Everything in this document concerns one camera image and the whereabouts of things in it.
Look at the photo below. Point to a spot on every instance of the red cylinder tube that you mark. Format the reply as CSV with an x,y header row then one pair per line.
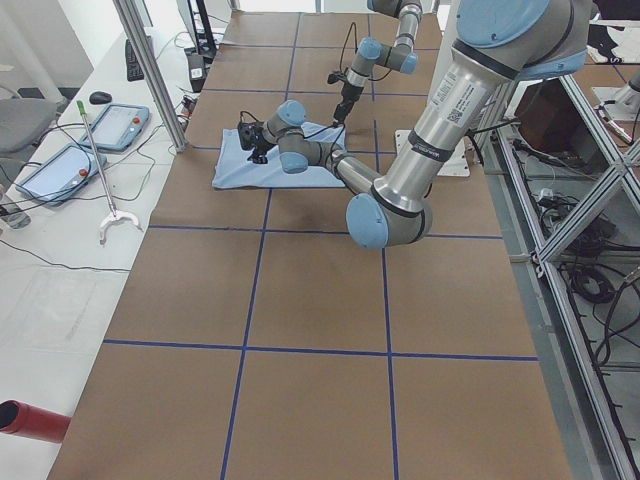
x,y
32,422

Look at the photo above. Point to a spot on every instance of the aluminium frame post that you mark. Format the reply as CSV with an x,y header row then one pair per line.
x,y
135,32

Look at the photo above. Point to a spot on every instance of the white reacher grabber tool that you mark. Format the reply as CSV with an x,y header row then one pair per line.
x,y
115,216

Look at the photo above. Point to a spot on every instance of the far blue teach pendant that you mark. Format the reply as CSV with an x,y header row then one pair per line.
x,y
117,126

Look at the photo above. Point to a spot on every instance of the black keyboard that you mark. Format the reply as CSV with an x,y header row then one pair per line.
x,y
134,71

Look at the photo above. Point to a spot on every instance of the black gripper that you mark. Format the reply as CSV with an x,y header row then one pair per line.
x,y
259,143
346,95

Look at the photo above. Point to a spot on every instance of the blue teach pendant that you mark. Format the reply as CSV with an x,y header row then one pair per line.
x,y
62,176
117,126

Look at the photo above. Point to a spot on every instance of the black power adapter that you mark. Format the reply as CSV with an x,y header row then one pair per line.
x,y
197,72

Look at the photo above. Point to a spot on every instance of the light blue t-shirt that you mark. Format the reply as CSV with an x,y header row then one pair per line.
x,y
235,170

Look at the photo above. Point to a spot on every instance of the near blue teach pendant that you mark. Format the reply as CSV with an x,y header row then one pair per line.
x,y
62,176

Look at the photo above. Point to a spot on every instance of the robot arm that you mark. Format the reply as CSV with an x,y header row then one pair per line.
x,y
496,42
370,53

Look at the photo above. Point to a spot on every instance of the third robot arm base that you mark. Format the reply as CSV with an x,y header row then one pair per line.
x,y
619,104

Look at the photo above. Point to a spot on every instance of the black computer mouse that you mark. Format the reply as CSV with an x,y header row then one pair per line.
x,y
100,98

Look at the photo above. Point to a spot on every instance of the grey office chair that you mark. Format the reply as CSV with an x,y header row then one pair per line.
x,y
23,121

